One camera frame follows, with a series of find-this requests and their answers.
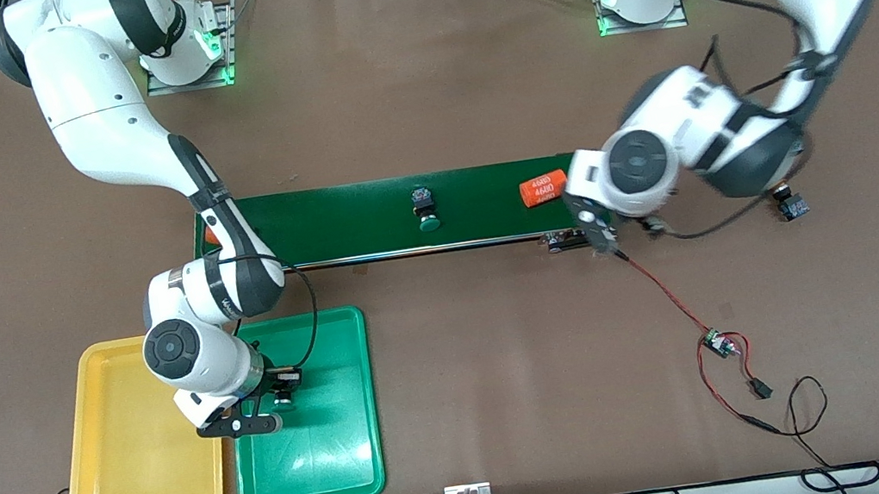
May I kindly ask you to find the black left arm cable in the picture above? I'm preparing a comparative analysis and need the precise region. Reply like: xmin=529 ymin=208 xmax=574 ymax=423
xmin=603 ymin=0 xmax=845 ymax=248

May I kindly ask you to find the red black power wire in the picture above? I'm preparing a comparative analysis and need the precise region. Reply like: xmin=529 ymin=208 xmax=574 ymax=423
xmin=694 ymin=325 xmax=782 ymax=445

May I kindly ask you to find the small green controller board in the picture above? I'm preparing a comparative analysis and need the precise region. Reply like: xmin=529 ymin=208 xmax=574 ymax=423
xmin=700 ymin=324 xmax=743 ymax=363

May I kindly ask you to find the green plastic tray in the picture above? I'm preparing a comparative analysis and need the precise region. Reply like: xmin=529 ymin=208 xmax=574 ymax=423
xmin=212 ymin=304 xmax=391 ymax=494

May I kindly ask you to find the thin black wire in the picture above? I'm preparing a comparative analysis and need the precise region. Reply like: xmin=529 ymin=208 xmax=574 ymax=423
xmin=761 ymin=368 xmax=879 ymax=494

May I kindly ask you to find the red black motor wire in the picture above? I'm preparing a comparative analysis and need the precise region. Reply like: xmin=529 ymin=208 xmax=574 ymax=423
xmin=601 ymin=228 xmax=717 ymax=353

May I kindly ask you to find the yellow push button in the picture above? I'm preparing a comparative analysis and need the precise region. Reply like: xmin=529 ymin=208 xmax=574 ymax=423
xmin=770 ymin=178 xmax=813 ymax=224

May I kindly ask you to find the green conveyor belt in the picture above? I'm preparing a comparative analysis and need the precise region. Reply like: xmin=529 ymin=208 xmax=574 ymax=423
xmin=181 ymin=142 xmax=621 ymax=309

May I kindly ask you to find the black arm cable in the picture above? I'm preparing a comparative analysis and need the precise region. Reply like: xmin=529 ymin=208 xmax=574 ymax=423
xmin=219 ymin=245 xmax=327 ymax=381
xmin=603 ymin=0 xmax=845 ymax=248

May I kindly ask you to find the yellow plastic tray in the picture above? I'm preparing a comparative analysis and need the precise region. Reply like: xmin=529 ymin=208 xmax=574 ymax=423
xmin=41 ymin=324 xmax=243 ymax=494

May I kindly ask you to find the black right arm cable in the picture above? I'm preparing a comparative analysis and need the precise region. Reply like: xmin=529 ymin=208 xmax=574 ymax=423
xmin=219 ymin=245 xmax=327 ymax=381

